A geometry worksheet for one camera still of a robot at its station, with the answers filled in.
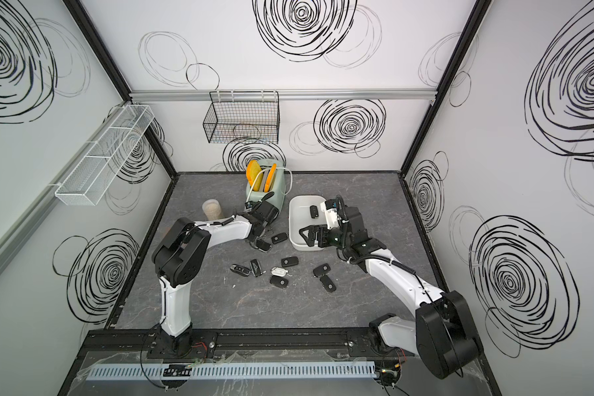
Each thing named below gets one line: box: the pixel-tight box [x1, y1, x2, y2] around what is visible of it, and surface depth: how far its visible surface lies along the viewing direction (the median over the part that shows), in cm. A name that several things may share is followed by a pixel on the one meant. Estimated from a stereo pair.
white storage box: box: [287, 194, 329, 251], surface depth 105 cm
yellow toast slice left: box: [245, 159, 264, 192], surface depth 93 cm
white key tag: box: [270, 267, 289, 278], surface depth 90 cm
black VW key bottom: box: [269, 275, 289, 289], surface depth 87 cm
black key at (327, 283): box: [320, 274, 337, 293], surface depth 87 cm
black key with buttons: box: [309, 204, 320, 219], surface depth 107 cm
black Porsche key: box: [229, 264, 251, 278], surface depth 90 cm
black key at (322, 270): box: [312, 263, 331, 278], surface depth 91 cm
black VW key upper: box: [271, 232, 288, 245], surface depth 98 cm
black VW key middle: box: [281, 256, 299, 268], surface depth 92 cm
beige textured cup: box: [202, 198, 222, 222], surface depth 97 cm
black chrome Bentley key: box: [249, 259, 262, 278], surface depth 90 cm
